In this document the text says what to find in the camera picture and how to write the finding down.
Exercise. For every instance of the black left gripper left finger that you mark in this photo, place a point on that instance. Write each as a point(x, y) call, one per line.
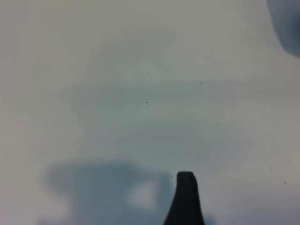
point(185, 201)

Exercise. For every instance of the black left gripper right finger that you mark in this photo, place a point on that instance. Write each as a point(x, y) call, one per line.
point(199, 211)

